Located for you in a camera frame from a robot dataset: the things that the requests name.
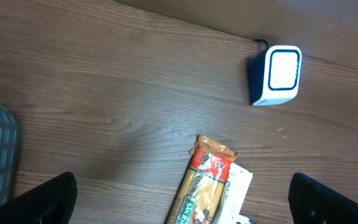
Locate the white barcode scanner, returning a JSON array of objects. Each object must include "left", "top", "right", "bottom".
[{"left": 249, "top": 45, "right": 302, "bottom": 106}]

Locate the red orange spaghetti pack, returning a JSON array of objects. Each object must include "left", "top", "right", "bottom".
[{"left": 166, "top": 135, "right": 238, "bottom": 224}]

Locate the beige bread snack bag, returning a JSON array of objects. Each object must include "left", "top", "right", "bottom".
[{"left": 234, "top": 215, "right": 258, "bottom": 224}]

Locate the black scanner cable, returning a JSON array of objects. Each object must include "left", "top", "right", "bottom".
[{"left": 253, "top": 39, "right": 270, "bottom": 50}]

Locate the white cream tube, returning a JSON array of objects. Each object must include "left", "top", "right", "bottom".
[{"left": 213, "top": 163, "right": 253, "bottom": 224}]

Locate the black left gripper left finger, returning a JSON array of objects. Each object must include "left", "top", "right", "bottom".
[{"left": 0, "top": 172, "right": 78, "bottom": 224}]

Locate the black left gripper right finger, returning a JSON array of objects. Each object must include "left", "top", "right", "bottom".
[{"left": 288, "top": 172, "right": 358, "bottom": 224}]

